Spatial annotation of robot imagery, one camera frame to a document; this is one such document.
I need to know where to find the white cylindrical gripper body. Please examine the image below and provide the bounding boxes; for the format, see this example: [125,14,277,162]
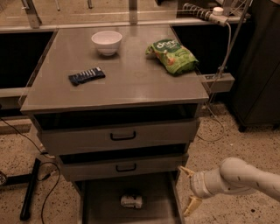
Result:
[190,169,223,199]

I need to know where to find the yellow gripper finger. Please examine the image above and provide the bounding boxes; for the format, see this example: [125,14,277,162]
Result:
[179,166,194,179]
[183,195,202,217]

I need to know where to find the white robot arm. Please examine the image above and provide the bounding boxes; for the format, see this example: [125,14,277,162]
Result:
[178,157,280,217]

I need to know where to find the grey middle drawer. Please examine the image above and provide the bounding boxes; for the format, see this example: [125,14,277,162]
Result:
[60,153,188,182]

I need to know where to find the grey drawer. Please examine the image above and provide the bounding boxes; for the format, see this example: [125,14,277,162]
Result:
[60,153,188,182]
[79,172,185,224]
[38,119,200,156]

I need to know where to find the grey drawer cabinet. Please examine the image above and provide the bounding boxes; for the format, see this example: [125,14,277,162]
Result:
[19,24,210,224]

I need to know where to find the grey bottom drawer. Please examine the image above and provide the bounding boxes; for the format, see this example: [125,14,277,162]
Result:
[79,172,185,224]

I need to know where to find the grey top drawer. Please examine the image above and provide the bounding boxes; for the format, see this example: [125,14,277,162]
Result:
[38,119,200,156]

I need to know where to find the dark side cabinet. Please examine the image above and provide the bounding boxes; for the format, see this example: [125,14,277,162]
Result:
[230,0,280,132]

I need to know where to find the green chip bag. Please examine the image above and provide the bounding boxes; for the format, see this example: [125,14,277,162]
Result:
[145,38,199,75]

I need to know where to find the dark blue snack bar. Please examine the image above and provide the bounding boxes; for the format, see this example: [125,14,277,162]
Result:
[68,67,106,87]

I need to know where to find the white ceramic bowl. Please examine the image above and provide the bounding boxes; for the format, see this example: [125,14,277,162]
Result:
[91,31,123,56]

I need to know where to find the black floor stand leg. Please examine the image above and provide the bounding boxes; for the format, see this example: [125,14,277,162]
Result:
[0,158,41,221]

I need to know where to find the white power strip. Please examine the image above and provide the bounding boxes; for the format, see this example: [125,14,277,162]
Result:
[182,3,229,27]

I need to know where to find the white power cable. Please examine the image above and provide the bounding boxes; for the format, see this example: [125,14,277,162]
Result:
[196,22,233,144]

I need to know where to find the grey cable box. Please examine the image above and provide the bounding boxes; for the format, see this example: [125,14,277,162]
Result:
[199,73,235,94]

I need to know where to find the black floor cable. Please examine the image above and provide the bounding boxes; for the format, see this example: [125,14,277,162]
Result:
[0,116,61,224]

